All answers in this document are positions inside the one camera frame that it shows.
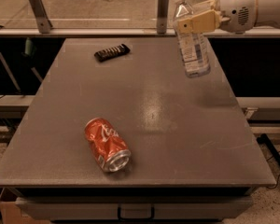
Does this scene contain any black snack bar wrapper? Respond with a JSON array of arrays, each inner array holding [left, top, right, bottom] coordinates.
[[94, 44, 131, 63]]

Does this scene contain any cardboard box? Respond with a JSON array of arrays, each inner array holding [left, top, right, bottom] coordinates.
[[0, 189, 50, 224]]

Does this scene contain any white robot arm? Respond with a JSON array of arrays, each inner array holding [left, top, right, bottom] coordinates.
[[174, 0, 280, 34]]

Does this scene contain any black cable on floor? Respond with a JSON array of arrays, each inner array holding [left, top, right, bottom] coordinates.
[[257, 133, 280, 190]]

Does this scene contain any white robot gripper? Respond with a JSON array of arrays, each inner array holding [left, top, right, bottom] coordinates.
[[177, 0, 257, 34]]

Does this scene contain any grey drawer with handle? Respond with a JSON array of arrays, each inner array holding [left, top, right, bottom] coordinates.
[[16, 196, 253, 221]]

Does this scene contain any middle metal bracket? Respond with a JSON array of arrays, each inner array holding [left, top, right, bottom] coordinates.
[[156, 0, 169, 34]]

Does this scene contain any crushed red soda can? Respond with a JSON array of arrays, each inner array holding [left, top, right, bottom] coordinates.
[[84, 118, 132, 173]]

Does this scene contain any metal rail behind table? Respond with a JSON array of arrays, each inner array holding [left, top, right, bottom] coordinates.
[[0, 27, 280, 38]]

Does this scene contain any clear plastic water bottle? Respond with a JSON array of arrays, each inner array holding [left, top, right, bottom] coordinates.
[[173, 0, 211, 77]]

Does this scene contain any metal bracket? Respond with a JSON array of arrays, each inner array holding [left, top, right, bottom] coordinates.
[[29, 0, 52, 34], [156, 0, 169, 34]]

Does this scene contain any left metal bracket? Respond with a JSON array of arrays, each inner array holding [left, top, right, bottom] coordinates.
[[29, 0, 52, 34]]

